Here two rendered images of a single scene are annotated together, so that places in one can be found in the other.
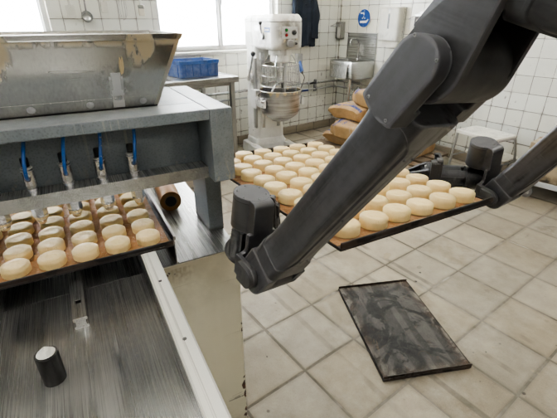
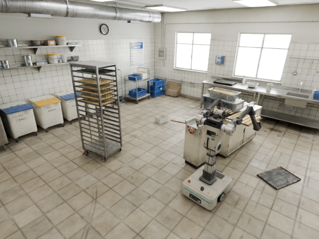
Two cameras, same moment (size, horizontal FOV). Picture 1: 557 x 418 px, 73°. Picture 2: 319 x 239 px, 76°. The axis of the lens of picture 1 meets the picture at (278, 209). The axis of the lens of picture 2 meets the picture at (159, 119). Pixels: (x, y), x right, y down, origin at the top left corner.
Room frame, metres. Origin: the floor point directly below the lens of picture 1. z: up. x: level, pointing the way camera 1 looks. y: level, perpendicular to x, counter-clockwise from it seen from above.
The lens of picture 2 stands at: (-1.34, -2.84, 2.32)
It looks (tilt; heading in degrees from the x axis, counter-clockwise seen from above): 23 degrees down; 75
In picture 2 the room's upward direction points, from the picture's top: 1 degrees clockwise
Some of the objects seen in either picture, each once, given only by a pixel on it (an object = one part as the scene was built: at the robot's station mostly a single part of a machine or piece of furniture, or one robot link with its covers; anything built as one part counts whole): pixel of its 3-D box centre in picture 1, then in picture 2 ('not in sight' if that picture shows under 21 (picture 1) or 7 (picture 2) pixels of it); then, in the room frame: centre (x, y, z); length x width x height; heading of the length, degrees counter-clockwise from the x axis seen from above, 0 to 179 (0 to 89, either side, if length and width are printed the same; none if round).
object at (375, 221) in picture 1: (373, 220); not in sight; (0.59, -0.17, 1.03); 0.05 x 0.05 x 0.02
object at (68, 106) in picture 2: not in sight; (71, 106); (-2.38, 2.91, 0.38); 0.64 x 0.54 x 0.77; 126
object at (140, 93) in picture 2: not in sight; (137, 92); (-0.31, 4.32, 0.29); 0.56 x 0.38 x 0.20; 45
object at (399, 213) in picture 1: (396, 212); not in sight; (0.62, -0.22, 1.02); 0.05 x 0.05 x 0.02
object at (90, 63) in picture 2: not in sight; (98, 111); (-1.55, 0.93, 0.93); 0.64 x 0.51 x 1.78; 135
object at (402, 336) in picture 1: (396, 322); (278, 177); (1.42, -0.58, 0.02); 0.60 x 0.40 x 0.03; 10
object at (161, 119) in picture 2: not in sight; (161, 119); (0.03, 2.22, 0.08); 0.30 x 0.22 x 0.16; 23
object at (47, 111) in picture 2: not in sight; (47, 113); (-2.90, 2.52, 0.38); 0.64 x 0.54 x 0.77; 128
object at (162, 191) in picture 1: (161, 177); not in sight; (1.18, 0.39, 0.87); 0.40 x 0.06 x 0.06; 23
